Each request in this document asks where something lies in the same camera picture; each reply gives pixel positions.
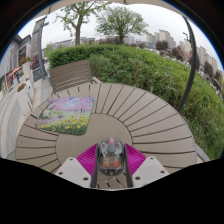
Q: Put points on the transparent computer mouse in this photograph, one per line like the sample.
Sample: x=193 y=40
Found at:
x=111 y=156

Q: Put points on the white planter box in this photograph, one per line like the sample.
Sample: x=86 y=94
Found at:
x=25 y=100

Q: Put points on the dark curved umbrella pole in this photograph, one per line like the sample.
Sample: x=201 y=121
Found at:
x=191 y=66

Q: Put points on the green hedge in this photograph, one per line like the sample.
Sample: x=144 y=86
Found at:
x=150 y=73

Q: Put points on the round-crowned tree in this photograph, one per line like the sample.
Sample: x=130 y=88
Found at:
x=121 y=21

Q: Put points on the slatted brown chair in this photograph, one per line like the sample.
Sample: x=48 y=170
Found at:
x=71 y=75

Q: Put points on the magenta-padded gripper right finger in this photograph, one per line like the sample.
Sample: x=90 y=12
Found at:
x=136 y=159

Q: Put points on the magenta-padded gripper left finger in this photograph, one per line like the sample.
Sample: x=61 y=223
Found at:
x=87 y=159

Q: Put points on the distant apartment buildings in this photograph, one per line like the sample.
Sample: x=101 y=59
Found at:
x=163 y=36

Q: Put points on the tall grey sign pillar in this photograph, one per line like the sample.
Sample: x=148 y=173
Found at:
x=37 y=50

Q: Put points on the thin-crowned tree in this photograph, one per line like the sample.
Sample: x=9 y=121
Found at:
x=78 y=23

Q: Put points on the flower print mouse pad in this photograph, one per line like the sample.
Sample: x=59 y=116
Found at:
x=66 y=116

